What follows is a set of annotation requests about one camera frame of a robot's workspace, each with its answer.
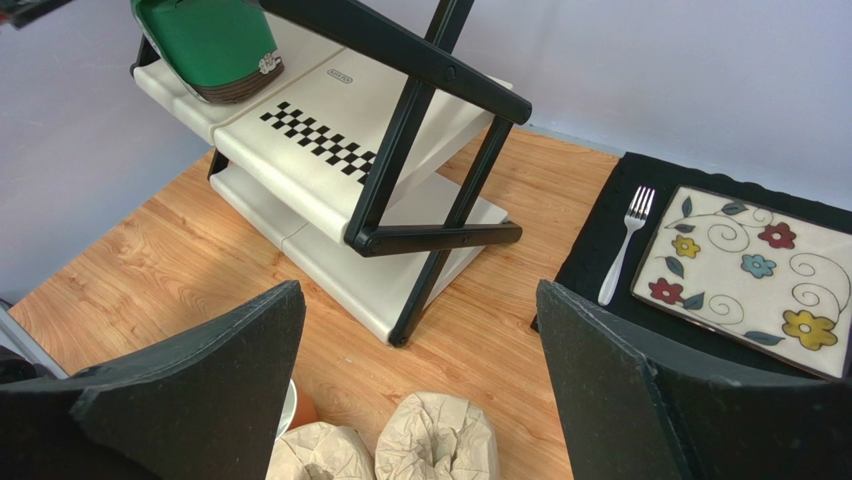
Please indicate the brown wrapped roll rear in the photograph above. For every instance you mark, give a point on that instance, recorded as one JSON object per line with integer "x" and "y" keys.
{"x": 437, "y": 436}

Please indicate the silver fork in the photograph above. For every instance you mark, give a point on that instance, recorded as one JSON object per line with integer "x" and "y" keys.
{"x": 635, "y": 219}

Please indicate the brown wrapped roll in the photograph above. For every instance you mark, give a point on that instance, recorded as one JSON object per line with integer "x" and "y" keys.
{"x": 437, "y": 436}
{"x": 320, "y": 450}

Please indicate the green roll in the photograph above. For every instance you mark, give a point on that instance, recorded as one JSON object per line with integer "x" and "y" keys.
{"x": 222, "y": 50}

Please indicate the brown wrapped roll front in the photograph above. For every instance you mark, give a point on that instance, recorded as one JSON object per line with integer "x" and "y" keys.
{"x": 320, "y": 450}

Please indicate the cream three-tier shelf rack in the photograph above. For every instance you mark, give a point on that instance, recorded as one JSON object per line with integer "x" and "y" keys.
{"x": 364, "y": 162}

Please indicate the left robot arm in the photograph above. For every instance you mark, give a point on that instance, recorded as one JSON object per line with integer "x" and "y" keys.
{"x": 22, "y": 357}

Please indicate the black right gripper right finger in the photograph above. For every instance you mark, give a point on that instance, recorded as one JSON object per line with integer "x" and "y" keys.
{"x": 636, "y": 404}

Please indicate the floral square plate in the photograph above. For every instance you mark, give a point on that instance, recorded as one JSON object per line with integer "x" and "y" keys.
{"x": 772, "y": 281}

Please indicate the orange white mug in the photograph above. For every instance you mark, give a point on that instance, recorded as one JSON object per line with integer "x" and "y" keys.
{"x": 298, "y": 409}

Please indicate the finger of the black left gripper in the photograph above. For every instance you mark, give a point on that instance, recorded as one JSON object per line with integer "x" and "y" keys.
{"x": 20, "y": 13}

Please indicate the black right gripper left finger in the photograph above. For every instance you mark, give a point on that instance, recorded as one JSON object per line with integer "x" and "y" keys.
{"x": 203, "y": 404}

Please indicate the black placemat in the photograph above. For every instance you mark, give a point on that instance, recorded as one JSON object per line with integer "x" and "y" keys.
{"x": 600, "y": 237}

